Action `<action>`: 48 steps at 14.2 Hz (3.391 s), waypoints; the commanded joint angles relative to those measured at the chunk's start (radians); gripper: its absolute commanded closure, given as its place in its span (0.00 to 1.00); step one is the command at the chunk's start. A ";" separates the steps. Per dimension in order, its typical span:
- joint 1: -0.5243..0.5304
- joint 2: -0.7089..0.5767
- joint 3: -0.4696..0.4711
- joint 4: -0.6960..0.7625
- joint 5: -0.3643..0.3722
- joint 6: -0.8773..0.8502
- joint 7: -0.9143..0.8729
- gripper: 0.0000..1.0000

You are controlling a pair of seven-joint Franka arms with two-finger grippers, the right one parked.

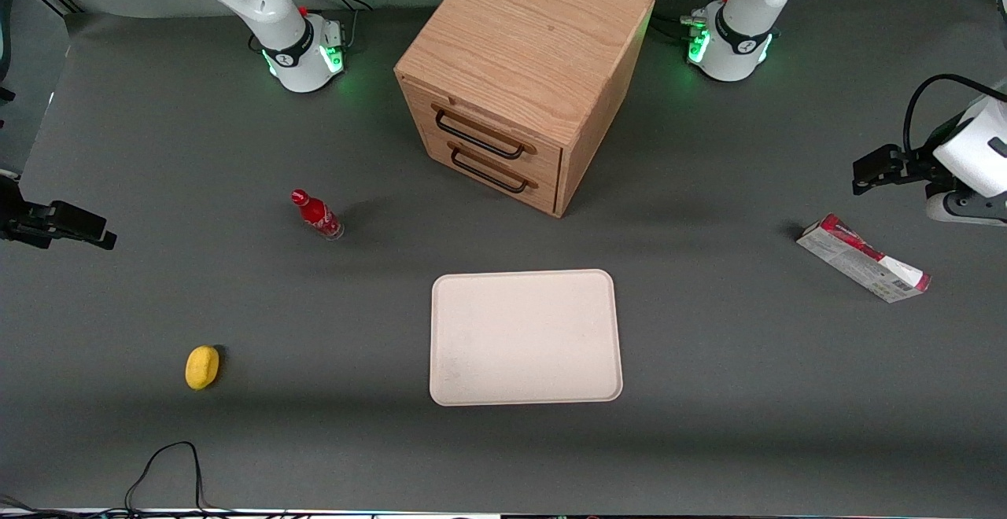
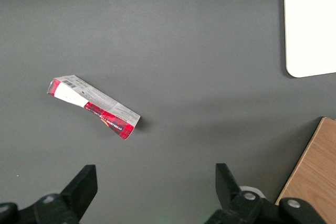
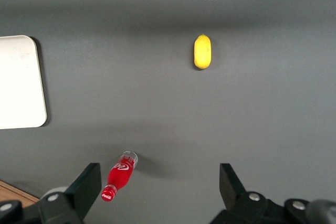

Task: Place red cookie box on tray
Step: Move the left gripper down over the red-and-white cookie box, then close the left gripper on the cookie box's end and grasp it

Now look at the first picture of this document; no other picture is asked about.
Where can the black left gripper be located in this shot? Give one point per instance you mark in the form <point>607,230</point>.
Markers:
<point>919,165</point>

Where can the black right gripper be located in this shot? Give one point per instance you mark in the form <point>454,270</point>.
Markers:
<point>17,216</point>

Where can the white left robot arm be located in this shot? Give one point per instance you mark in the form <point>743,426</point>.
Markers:
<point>739,47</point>

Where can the beige rectangular tray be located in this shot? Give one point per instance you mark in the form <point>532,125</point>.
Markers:
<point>523,338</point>

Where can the yellow lemon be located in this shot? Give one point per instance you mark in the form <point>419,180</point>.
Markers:
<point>202,367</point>

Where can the red soda bottle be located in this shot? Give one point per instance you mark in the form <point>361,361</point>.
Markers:
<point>317,215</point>

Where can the wooden drawer cabinet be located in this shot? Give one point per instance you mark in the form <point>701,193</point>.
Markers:
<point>527,39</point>

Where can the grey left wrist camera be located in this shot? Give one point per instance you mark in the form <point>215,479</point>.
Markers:
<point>968,208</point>

